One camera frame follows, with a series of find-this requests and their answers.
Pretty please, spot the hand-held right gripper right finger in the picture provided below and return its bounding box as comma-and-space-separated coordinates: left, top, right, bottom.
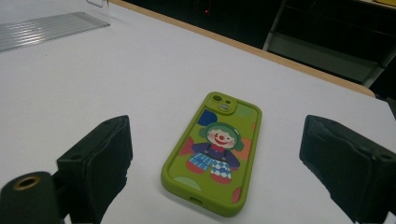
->
299, 114, 396, 224

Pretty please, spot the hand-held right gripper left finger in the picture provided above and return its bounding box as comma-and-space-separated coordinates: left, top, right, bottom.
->
56, 115, 134, 224

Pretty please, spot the green clown print phone case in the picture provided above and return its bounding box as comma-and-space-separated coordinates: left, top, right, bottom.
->
161, 91, 263, 218

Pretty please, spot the clear ribbed plastic tray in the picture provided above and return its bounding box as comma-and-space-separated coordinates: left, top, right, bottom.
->
0, 0, 112, 53

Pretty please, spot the metal shelf rack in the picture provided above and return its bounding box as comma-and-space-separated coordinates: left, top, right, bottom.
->
262, 0, 396, 89

